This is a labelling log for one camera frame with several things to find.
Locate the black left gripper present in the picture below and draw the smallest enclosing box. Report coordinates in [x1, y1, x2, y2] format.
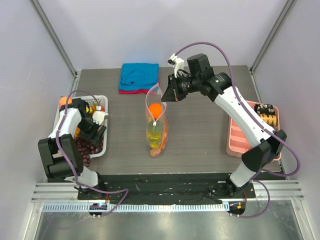
[77, 117, 106, 148]

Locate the dark red grape bunch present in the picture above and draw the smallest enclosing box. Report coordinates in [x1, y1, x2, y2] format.
[75, 137, 104, 168]

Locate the orange fruit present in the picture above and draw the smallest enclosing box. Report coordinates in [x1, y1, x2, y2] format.
[148, 103, 163, 120]

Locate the clear pink-dotted zip bag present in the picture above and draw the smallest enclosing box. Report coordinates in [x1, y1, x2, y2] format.
[145, 83, 167, 151]

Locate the yellow mango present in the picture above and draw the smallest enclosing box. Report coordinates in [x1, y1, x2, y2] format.
[147, 121, 164, 136]

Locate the orange carrot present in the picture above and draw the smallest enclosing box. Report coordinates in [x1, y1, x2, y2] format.
[149, 118, 169, 157]

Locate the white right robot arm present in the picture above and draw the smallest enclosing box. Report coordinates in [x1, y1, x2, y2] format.
[161, 53, 287, 198]

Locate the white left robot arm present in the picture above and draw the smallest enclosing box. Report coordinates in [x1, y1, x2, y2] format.
[37, 97, 108, 200]

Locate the folded red cloth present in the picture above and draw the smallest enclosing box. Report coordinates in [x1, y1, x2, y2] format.
[118, 80, 159, 95]

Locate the folded blue cloth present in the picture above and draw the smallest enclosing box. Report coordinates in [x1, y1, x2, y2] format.
[119, 63, 159, 83]

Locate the white fruit basket tray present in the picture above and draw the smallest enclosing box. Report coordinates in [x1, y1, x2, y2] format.
[52, 94, 110, 160]

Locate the peach fruit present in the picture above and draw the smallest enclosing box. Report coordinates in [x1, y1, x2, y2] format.
[58, 96, 72, 108]

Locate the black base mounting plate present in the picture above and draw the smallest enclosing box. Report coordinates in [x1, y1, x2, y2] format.
[77, 173, 256, 206]

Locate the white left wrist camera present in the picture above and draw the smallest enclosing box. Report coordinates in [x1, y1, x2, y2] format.
[92, 105, 110, 126]

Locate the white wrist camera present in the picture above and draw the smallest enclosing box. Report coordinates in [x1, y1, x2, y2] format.
[92, 105, 110, 126]
[167, 53, 185, 78]

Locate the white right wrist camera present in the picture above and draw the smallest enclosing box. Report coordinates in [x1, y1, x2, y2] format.
[167, 53, 185, 78]

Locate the white slotted cable duct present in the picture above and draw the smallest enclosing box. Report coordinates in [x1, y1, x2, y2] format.
[42, 201, 230, 214]

